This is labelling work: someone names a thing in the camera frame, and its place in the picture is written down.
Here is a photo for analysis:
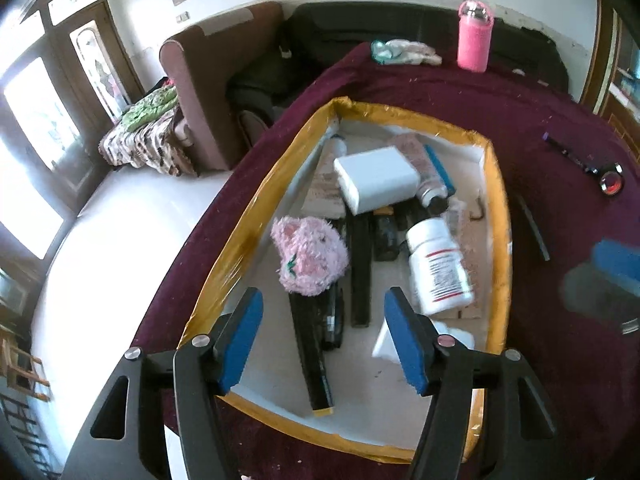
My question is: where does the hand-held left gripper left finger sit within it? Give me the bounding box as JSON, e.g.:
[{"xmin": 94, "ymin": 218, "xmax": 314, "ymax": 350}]
[{"xmin": 60, "ymin": 286, "xmax": 264, "ymax": 480}]

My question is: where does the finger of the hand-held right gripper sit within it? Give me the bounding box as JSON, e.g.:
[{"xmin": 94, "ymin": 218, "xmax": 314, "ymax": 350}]
[
  {"xmin": 560, "ymin": 264, "xmax": 640, "ymax": 323},
  {"xmin": 590, "ymin": 239, "xmax": 640, "ymax": 286}
]

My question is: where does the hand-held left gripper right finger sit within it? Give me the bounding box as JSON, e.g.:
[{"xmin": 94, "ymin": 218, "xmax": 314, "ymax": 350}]
[{"xmin": 384, "ymin": 286, "xmax": 573, "ymax": 480}]

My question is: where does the long black pen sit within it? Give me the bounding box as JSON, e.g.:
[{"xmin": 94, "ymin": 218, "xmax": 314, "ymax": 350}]
[{"xmin": 290, "ymin": 290, "xmax": 335, "ymax": 417}]

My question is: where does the white pill bottle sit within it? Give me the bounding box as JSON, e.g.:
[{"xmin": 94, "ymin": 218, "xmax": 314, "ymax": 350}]
[{"xmin": 405, "ymin": 217, "xmax": 476, "ymax": 317}]

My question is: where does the thick black marker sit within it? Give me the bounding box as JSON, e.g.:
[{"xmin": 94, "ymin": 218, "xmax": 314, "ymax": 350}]
[{"xmin": 349, "ymin": 212, "xmax": 373, "ymax": 328}]

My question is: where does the black tube orange label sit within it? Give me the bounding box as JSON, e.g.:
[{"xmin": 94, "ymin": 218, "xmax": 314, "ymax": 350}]
[{"xmin": 372, "ymin": 207, "xmax": 401, "ymax": 261}]

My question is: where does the pink fuzzy pom-pom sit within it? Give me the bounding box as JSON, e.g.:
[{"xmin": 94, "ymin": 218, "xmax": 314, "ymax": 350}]
[{"xmin": 271, "ymin": 216, "xmax": 349, "ymax": 295}]

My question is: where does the white tray with yellow tape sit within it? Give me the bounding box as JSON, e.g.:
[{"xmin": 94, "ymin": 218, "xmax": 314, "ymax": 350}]
[{"xmin": 177, "ymin": 96, "xmax": 513, "ymax": 465}]

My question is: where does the white power adapter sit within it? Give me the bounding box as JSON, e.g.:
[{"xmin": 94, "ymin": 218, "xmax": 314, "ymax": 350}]
[{"xmin": 333, "ymin": 146, "xmax": 421, "ymax": 215}]

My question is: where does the blue marker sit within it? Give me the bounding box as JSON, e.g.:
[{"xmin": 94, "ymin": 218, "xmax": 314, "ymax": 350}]
[{"xmin": 424, "ymin": 144, "xmax": 457, "ymax": 196}]

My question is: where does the pink cream tube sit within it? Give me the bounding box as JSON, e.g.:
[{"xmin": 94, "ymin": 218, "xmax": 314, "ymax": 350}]
[{"xmin": 390, "ymin": 134, "xmax": 449, "ymax": 211}]

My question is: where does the black tape roll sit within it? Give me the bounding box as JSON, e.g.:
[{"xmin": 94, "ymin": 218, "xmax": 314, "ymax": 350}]
[{"xmin": 597, "ymin": 162, "xmax": 626, "ymax": 196}]

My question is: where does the thin dark rod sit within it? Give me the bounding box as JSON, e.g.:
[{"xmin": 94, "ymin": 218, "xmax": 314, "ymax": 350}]
[{"xmin": 515, "ymin": 195, "xmax": 551, "ymax": 262}]

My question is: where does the maroon tablecloth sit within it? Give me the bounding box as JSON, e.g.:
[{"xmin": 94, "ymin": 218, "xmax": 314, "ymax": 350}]
[{"xmin": 131, "ymin": 42, "xmax": 640, "ymax": 480}]

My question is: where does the dark printed pen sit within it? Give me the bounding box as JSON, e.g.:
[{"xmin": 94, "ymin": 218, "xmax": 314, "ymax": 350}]
[{"xmin": 542, "ymin": 131, "xmax": 601, "ymax": 176}]

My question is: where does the wooden cabinet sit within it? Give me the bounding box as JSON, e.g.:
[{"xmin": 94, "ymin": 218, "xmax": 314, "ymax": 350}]
[{"xmin": 580, "ymin": 0, "xmax": 640, "ymax": 156}]

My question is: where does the brown patterned blanket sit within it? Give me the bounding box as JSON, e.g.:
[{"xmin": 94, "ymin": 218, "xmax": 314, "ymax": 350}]
[{"xmin": 98, "ymin": 110, "xmax": 198, "ymax": 177}]

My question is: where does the wooden chair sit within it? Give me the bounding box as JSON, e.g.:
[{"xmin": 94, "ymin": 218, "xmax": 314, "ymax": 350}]
[{"xmin": 0, "ymin": 325, "xmax": 53, "ymax": 403}]

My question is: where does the green cloth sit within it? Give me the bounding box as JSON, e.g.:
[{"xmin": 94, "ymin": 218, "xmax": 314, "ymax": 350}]
[{"xmin": 121, "ymin": 85, "xmax": 179, "ymax": 131}]

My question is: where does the brown armchair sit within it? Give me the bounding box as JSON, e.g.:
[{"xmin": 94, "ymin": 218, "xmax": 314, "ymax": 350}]
[{"xmin": 159, "ymin": 1, "xmax": 286, "ymax": 171}]

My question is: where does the pink water bottle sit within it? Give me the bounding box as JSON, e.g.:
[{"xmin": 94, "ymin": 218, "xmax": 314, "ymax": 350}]
[{"xmin": 456, "ymin": 0, "xmax": 495, "ymax": 73}]

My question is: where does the white work glove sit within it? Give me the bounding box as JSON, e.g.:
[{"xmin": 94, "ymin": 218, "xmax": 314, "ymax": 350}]
[{"xmin": 370, "ymin": 38, "xmax": 443, "ymax": 67}]

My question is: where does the black sofa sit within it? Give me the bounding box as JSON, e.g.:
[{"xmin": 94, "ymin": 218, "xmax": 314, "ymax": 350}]
[{"xmin": 227, "ymin": 2, "xmax": 571, "ymax": 126}]

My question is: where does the wooden glass door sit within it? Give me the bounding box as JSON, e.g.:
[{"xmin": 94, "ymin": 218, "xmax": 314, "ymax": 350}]
[{"xmin": 0, "ymin": 0, "xmax": 146, "ymax": 261}]

